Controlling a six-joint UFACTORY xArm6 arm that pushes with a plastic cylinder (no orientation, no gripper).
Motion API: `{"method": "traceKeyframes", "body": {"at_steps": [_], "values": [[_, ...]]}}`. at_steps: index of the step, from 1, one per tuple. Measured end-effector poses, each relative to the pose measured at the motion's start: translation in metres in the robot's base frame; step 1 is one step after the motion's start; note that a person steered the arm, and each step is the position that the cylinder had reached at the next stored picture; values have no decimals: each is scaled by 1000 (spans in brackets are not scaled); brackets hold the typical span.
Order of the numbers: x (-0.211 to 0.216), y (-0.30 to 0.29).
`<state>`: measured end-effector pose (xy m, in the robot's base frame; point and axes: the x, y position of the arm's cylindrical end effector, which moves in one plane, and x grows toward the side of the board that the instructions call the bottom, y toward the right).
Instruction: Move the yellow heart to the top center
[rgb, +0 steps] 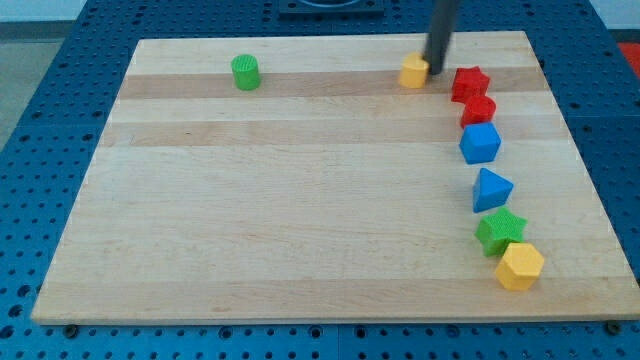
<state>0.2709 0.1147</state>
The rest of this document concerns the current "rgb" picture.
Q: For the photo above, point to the red star block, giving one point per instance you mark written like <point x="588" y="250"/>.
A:
<point x="469" y="82"/>

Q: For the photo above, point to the green star block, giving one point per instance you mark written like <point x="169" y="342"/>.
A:
<point x="496" y="231"/>

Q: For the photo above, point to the green cylinder block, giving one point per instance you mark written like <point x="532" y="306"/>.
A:
<point x="245" y="69"/>

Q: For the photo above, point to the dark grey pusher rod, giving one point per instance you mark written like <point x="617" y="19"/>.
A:
<point x="441" y="27"/>

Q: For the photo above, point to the wooden board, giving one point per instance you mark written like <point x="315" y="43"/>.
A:
<point x="329" y="194"/>

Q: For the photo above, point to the yellow hexagon block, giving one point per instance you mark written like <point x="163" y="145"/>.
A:
<point x="520" y="266"/>

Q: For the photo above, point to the red cylinder block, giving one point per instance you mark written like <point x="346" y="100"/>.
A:
<point x="478" y="109"/>

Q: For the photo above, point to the blue triangle block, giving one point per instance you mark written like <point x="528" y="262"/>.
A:
<point x="490" y="190"/>

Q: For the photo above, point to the yellow heart block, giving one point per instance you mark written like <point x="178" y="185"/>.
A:
<point x="414" y="71"/>

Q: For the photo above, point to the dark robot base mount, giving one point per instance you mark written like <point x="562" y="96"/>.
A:
<point x="328" y="7"/>

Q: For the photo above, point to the blue cube block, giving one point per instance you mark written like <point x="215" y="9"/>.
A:
<point x="480" y="143"/>

